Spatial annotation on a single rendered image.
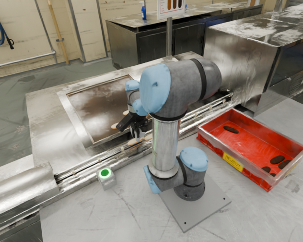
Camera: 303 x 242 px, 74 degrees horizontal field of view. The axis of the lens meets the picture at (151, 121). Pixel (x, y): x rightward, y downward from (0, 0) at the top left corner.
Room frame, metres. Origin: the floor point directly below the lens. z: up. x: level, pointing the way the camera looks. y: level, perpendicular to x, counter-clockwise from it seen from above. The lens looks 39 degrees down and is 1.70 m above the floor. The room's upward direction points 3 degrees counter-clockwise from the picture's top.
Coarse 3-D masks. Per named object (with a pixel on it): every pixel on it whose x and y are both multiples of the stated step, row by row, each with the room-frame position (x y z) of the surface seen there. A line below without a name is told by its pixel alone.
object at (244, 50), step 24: (240, 24) 1.54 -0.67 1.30; (264, 24) 1.51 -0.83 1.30; (288, 24) 1.48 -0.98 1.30; (216, 48) 1.43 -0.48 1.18; (240, 48) 1.27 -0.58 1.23; (264, 48) 1.14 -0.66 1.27; (240, 72) 1.23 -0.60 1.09; (264, 72) 1.10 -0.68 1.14; (240, 96) 1.19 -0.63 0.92; (264, 96) 1.10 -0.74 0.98; (288, 96) 1.29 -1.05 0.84
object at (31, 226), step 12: (300, 96) 1.43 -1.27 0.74; (0, 168) 0.74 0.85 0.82; (12, 168) 0.73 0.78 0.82; (24, 168) 0.73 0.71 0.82; (0, 180) 0.66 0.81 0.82; (36, 216) 0.47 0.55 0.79; (12, 228) 0.41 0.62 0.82; (24, 228) 0.43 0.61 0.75; (36, 228) 0.45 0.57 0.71; (0, 240) 0.38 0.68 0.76; (12, 240) 0.40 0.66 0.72; (24, 240) 0.42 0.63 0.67; (36, 240) 0.43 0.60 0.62
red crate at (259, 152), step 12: (216, 132) 0.94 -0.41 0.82; (228, 132) 0.94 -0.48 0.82; (240, 132) 0.93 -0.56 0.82; (204, 144) 0.84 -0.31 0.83; (228, 144) 0.83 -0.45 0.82; (240, 144) 0.83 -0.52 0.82; (252, 144) 0.83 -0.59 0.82; (264, 144) 0.82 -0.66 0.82; (252, 156) 0.73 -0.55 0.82; (264, 156) 0.73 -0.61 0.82; (288, 156) 0.72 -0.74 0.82; (276, 168) 0.65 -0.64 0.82; (252, 180) 0.58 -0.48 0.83; (264, 180) 0.54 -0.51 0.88
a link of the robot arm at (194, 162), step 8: (184, 152) 0.56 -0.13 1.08; (192, 152) 0.56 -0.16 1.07; (200, 152) 0.56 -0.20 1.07; (184, 160) 0.51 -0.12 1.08; (192, 160) 0.52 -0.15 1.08; (200, 160) 0.52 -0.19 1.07; (208, 160) 0.53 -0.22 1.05; (184, 168) 0.50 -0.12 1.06; (192, 168) 0.49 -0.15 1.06; (200, 168) 0.49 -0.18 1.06; (184, 176) 0.47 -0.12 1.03; (192, 176) 0.48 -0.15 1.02; (200, 176) 0.49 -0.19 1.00; (192, 184) 0.49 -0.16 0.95
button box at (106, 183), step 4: (104, 168) 0.64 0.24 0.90; (108, 168) 0.64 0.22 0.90; (96, 172) 0.62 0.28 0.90; (112, 172) 0.61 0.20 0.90; (112, 176) 0.59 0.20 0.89; (100, 180) 0.57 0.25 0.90; (104, 180) 0.57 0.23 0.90; (108, 180) 0.58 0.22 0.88; (112, 180) 0.59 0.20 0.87; (104, 184) 0.57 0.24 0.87; (108, 184) 0.58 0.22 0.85; (112, 184) 0.59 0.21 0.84; (104, 188) 0.56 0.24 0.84; (108, 188) 0.58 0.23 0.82
